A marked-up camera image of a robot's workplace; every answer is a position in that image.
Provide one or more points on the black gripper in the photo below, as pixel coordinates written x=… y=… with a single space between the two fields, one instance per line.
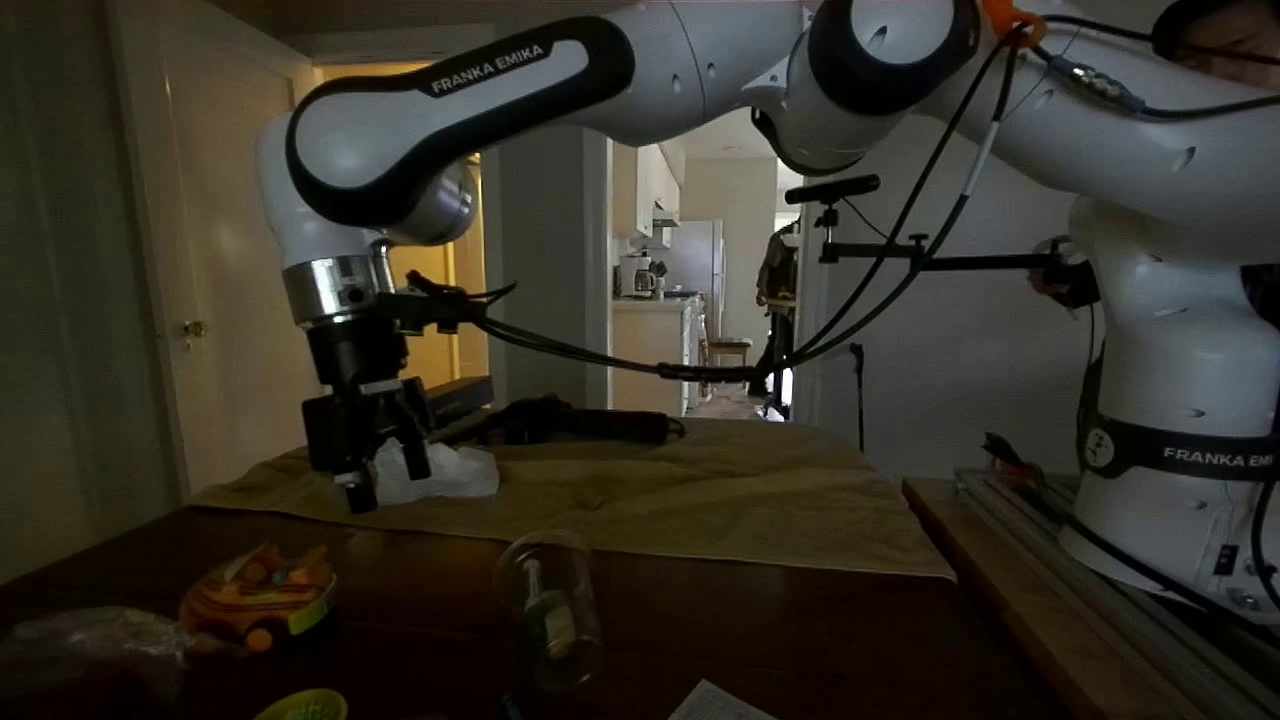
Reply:
x=364 y=402

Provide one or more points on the white napkin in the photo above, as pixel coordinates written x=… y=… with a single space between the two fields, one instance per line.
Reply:
x=454 y=474

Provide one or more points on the clear plastic cup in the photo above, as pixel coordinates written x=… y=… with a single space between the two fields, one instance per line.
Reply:
x=549 y=603

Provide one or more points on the yellow-green tennis ball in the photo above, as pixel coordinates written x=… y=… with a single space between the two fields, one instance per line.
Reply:
x=307 y=706

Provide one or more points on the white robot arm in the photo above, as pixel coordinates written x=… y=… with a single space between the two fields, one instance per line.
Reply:
x=1167 y=145

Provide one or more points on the orange toy in wrapper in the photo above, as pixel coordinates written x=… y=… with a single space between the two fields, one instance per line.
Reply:
x=261 y=599

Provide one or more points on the dark keyboard case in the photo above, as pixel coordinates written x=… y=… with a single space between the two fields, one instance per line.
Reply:
x=549 y=422

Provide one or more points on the crumpled plastic bag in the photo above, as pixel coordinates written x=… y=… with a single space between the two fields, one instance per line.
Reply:
x=105 y=654

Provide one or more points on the tan cloth right side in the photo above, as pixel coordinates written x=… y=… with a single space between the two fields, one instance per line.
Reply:
x=719 y=491

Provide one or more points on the white door with knob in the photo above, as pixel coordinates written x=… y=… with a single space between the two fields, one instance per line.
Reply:
x=199 y=94

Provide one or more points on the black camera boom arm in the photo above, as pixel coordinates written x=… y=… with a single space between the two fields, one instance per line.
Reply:
x=1059 y=270

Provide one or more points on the wooden rail beside base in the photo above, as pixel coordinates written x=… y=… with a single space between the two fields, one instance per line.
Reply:
x=1106 y=654

